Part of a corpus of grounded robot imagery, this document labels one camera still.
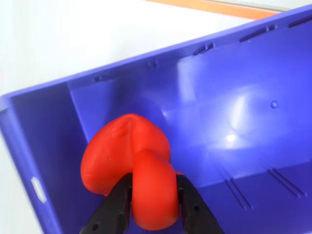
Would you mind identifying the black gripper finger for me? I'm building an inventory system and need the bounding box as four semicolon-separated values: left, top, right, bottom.
175;174;225;234
79;174;134;234

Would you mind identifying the red rubber duck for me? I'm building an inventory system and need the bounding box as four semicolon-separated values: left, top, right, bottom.
80;113;183;231

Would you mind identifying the purple plastic box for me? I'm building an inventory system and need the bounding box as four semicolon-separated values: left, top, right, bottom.
0;3;312;234

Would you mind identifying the orange strip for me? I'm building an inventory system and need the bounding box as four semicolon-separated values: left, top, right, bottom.
146;0;280;20

